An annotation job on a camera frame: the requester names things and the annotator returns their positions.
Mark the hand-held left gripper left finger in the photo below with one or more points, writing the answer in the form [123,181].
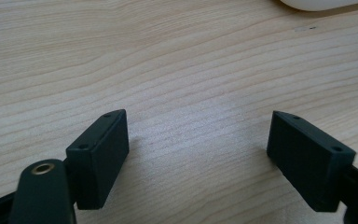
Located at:
[98,161]

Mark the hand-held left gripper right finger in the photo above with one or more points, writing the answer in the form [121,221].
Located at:
[307,161]

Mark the white plate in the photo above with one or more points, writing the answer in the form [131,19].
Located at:
[320,3]

